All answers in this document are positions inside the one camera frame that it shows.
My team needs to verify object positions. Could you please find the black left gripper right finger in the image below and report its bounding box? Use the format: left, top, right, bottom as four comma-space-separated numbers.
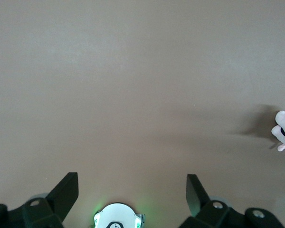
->
178, 174, 285, 228

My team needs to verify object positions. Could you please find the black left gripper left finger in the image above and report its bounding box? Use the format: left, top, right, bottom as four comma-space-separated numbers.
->
0, 172, 79, 228

